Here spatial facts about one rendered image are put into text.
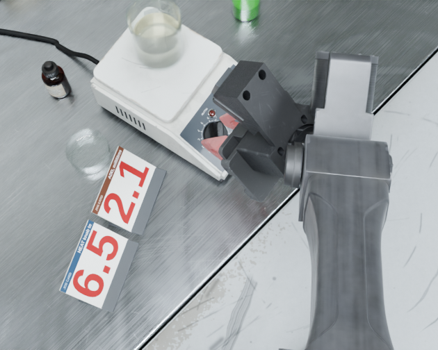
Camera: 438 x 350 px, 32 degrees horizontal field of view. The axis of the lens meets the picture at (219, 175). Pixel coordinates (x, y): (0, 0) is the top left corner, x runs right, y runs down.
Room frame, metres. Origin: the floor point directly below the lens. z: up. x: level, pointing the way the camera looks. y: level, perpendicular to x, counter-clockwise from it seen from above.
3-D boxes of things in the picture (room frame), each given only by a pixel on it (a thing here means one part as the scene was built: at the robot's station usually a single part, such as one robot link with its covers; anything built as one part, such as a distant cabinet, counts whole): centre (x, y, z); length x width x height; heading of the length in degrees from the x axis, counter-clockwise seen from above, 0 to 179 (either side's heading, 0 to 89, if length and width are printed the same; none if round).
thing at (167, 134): (0.44, 0.04, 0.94); 0.22 x 0.13 x 0.08; 52
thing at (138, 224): (0.31, 0.11, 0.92); 0.09 x 0.06 x 0.04; 158
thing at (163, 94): (0.45, 0.06, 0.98); 0.12 x 0.12 x 0.01; 52
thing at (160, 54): (0.47, 0.06, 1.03); 0.07 x 0.06 x 0.08; 53
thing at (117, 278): (0.22, 0.15, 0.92); 0.09 x 0.06 x 0.04; 158
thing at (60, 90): (0.47, 0.20, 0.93); 0.03 x 0.03 x 0.07
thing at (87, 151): (0.37, 0.16, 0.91); 0.06 x 0.06 x 0.02
